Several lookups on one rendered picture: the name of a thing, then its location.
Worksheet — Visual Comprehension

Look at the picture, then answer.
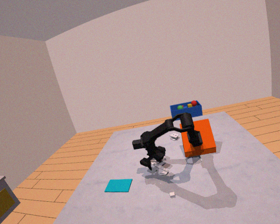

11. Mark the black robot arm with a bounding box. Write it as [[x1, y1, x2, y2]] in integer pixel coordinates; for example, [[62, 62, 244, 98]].
[[132, 113, 203, 162]]

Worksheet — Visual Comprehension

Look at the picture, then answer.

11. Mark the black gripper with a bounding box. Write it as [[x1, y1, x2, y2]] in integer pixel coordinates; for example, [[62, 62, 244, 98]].
[[140, 146, 166, 170]]

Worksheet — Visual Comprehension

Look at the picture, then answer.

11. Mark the teal flat plate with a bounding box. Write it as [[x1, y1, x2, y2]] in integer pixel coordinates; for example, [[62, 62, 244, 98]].
[[105, 179, 133, 192]]

